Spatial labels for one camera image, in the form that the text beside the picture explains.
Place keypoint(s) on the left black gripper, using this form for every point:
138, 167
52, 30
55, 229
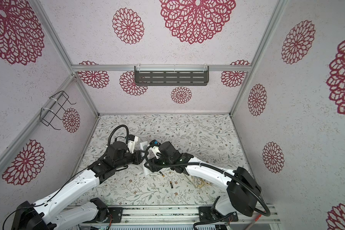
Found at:
138, 156

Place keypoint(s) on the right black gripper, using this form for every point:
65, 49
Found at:
154, 162

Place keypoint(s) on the white remote control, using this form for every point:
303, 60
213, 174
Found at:
143, 147

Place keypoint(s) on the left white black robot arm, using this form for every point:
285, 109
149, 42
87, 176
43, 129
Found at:
49, 213

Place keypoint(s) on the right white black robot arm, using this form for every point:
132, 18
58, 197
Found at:
243, 191

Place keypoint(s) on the red pen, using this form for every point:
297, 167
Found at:
253, 222

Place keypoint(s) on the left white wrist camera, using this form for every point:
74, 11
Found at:
132, 141

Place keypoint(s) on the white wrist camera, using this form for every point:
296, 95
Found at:
132, 141
155, 149

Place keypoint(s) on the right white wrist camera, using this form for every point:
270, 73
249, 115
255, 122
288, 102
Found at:
155, 149

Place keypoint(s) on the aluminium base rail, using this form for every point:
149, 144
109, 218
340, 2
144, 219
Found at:
177, 214

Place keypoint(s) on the dark grey wall shelf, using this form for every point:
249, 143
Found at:
171, 76

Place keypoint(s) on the black wire wall rack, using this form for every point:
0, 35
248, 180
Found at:
48, 114

